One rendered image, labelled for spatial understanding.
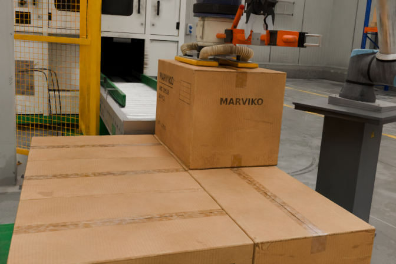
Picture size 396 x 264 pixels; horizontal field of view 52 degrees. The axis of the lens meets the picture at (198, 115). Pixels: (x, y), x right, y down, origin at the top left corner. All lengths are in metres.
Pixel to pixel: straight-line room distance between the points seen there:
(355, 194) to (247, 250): 1.31
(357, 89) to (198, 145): 1.03
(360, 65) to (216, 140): 0.99
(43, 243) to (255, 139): 0.95
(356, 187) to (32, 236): 1.70
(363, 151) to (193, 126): 1.05
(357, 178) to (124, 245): 1.53
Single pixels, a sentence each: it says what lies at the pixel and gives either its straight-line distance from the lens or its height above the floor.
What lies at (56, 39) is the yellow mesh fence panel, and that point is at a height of 0.99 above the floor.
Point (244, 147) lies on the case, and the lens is 1.71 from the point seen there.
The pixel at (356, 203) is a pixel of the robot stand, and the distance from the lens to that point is 2.41.
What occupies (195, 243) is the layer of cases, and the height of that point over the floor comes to 0.54.
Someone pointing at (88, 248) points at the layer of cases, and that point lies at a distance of 1.07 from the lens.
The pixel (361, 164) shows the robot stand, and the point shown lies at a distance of 2.34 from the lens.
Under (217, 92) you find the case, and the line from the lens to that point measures 1.61.
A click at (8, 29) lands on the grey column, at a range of 2.85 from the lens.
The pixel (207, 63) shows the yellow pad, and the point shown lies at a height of 0.96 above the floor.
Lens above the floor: 1.06
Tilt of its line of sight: 11 degrees down
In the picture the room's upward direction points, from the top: 4 degrees clockwise
